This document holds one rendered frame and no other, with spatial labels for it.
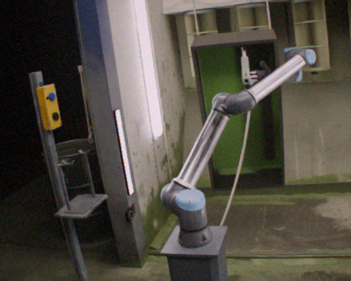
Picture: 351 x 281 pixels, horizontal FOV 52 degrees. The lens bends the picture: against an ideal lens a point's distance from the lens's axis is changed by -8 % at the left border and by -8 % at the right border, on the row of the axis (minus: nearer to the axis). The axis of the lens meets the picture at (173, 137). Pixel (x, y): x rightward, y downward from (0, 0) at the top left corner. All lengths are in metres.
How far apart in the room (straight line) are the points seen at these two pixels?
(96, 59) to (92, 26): 0.23
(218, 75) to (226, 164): 0.82
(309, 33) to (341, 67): 0.64
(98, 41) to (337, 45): 2.60
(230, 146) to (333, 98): 1.41
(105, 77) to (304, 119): 2.27
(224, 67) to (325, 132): 1.49
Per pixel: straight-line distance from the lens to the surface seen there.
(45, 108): 2.27
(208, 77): 3.09
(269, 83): 2.16
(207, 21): 3.95
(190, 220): 1.99
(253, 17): 3.86
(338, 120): 4.13
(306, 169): 3.96
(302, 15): 3.84
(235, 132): 3.27
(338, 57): 4.26
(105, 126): 2.71
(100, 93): 2.67
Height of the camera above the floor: 1.70
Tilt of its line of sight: 14 degrees down
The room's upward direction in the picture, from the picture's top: 8 degrees counter-clockwise
